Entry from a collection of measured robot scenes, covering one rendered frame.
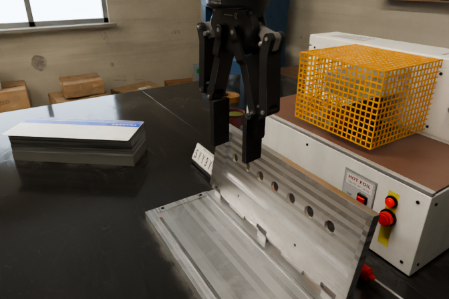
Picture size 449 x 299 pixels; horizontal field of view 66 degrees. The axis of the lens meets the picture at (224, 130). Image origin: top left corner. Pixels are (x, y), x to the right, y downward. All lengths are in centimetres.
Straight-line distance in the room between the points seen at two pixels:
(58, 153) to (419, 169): 99
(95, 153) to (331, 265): 78
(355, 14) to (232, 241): 220
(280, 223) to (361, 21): 214
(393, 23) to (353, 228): 206
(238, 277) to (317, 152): 34
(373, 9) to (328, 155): 193
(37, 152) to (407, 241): 104
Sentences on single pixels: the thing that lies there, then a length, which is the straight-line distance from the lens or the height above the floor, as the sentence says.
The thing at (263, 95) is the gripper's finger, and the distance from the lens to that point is 41.
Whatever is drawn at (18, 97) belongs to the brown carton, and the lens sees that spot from 367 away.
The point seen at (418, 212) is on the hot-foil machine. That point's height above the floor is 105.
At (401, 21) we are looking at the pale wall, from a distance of 253.
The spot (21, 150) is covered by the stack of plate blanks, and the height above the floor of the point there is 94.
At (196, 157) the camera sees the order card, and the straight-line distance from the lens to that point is 108.
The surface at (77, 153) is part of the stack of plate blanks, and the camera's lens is 117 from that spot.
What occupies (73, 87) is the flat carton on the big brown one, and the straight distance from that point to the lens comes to 373.
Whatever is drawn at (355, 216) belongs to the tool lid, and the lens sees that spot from 60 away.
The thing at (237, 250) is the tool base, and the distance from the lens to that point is 75.
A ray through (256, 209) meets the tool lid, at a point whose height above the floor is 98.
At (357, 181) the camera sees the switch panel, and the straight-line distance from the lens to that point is 78.
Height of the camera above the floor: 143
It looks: 24 degrees down
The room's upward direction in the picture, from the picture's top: straight up
